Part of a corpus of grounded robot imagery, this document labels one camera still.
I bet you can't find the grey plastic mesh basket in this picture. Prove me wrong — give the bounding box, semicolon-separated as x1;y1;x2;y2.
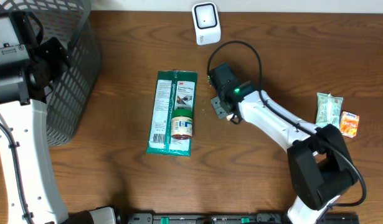
0;0;102;146

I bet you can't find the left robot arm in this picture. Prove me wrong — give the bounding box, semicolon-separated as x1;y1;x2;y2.
0;11;121;223

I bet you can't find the green 3M gloves package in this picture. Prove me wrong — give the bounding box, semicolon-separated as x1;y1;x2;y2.
146;70;197;157

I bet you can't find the mint green wipes packet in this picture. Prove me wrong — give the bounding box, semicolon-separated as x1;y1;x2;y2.
316;93;343;128

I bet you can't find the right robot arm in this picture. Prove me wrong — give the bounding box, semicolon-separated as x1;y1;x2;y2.
207;63;358;223

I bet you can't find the green lid glass jar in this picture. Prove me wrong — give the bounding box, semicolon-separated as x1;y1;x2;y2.
171;109;193;140

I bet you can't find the orange tissue pack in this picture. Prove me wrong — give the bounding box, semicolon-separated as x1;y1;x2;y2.
339;111;359;138
226;114;233;121

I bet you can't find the white barcode scanner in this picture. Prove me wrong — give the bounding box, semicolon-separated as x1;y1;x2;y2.
191;2;221;45

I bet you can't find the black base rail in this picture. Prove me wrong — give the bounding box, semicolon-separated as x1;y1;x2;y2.
125;212;360;224

